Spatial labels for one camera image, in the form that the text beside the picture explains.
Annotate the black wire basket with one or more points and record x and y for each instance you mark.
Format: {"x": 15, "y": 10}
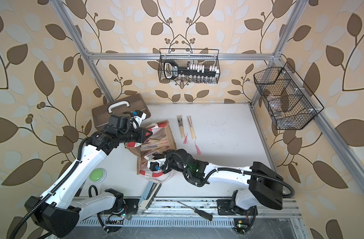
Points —
{"x": 290, "y": 103}
{"x": 206, "y": 56}

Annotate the black socket set holder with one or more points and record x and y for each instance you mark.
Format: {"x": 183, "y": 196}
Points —
{"x": 173, "y": 71}

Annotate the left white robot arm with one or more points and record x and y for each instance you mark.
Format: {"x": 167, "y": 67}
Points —
{"x": 55, "y": 210}

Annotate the back black wire basket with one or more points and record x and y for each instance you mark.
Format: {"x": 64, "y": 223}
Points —
{"x": 206, "y": 56}

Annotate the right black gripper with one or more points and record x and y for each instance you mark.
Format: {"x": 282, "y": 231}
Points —
{"x": 167, "y": 154}

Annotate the green round button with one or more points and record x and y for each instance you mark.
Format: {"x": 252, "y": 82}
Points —
{"x": 97, "y": 175}

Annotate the folding fan plain wood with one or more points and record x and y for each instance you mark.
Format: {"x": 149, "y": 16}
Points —
{"x": 193, "y": 134}

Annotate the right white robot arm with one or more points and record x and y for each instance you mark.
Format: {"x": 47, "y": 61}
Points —
{"x": 259, "y": 185}

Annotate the brown toolbox with white handle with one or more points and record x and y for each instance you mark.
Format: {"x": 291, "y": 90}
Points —
{"x": 102, "y": 113}

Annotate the right black wire basket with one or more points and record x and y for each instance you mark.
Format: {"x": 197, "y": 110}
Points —
{"x": 290, "y": 103}

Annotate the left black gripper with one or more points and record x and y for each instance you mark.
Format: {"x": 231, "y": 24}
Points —
{"x": 141, "y": 136}

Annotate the folding fans in bag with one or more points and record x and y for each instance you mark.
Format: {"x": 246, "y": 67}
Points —
{"x": 152, "y": 147}

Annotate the folding fan black print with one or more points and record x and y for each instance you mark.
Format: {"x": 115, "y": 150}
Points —
{"x": 184, "y": 135}

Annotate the black handled screwdriver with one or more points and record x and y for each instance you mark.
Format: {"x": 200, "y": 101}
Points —
{"x": 199, "y": 212}

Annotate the grey stapler tool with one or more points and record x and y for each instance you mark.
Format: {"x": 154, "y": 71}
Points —
{"x": 148, "y": 196}

